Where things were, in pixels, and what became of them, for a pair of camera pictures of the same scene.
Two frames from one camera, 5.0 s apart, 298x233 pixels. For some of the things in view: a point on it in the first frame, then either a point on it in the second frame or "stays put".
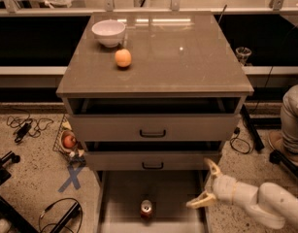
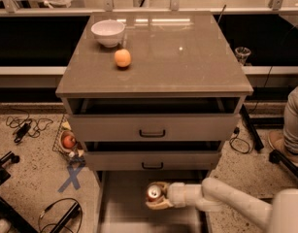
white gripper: (224, 188) → (177, 194)
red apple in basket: (69, 142) stays put
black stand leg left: (3, 210) stays put
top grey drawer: (154, 118) stays put
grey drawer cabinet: (152, 96) stays put
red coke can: (146, 209) → (153, 193)
